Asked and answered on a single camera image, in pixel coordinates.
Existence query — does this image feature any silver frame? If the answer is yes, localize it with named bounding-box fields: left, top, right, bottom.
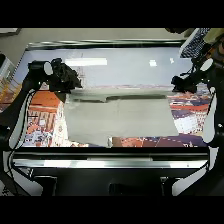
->
left=0, top=153, right=224, bottom=196

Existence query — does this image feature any olive garment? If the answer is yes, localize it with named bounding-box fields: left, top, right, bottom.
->
left=202, top=28, right=224, bottom=45

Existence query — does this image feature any grey garment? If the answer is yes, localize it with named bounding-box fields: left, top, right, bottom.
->
left=63, top=87, right=180, bottom=148

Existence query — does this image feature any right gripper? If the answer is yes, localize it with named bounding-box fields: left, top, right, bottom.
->
left=171, top=75, right=198, bottom=95

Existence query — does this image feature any black cable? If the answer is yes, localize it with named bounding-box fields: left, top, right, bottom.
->
left=1, top=149, right=24, bottom=196

